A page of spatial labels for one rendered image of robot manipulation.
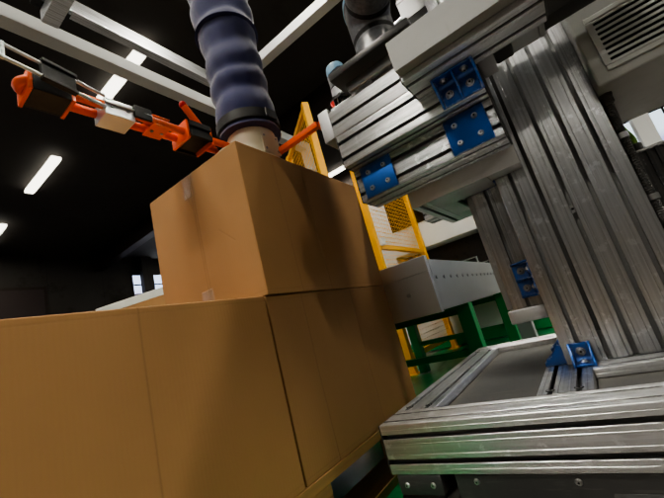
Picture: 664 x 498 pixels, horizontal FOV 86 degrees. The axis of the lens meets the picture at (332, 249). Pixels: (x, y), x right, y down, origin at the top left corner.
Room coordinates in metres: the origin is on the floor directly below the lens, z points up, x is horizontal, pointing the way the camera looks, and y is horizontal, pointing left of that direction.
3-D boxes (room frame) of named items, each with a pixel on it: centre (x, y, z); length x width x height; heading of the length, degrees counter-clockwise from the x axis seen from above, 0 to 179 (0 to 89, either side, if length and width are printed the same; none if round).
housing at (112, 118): (0.76, 0.43, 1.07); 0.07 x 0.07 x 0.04; 57
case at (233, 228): (1.16, 0.18, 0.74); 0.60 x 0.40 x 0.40; 149
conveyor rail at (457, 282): (2.30, -0.93, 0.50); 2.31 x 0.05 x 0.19; 148
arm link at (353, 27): (0.81, -0.26, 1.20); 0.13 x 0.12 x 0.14; 176
